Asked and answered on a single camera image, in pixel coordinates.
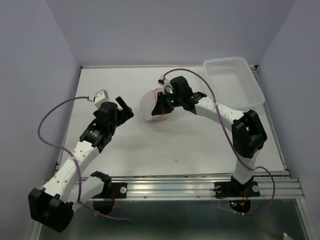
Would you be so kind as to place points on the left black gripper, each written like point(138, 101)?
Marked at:
point(126, 112)

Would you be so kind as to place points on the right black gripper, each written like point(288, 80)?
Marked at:
point(160, 107)

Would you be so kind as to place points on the white mesh laundry bag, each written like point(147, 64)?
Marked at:
point(147, 105)

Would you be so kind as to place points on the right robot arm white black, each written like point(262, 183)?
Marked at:
point(244, 130)

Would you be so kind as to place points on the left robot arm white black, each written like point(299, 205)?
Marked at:
point(55, 203)

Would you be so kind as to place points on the white plastic basket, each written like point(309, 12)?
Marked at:
point(233, 83)

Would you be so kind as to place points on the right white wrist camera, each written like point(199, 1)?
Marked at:
point(165, 84)

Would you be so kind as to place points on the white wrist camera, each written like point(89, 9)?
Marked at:
point(165, 84)
point(101, 97)

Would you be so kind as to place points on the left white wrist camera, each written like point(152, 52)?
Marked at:
point(101, 97)

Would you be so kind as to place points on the aluminium frame rail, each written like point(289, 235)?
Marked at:
point(201, 187)

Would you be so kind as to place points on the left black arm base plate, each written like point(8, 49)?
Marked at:
point(100, 186)

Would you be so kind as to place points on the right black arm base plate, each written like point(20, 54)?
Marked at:
point(233, 189)

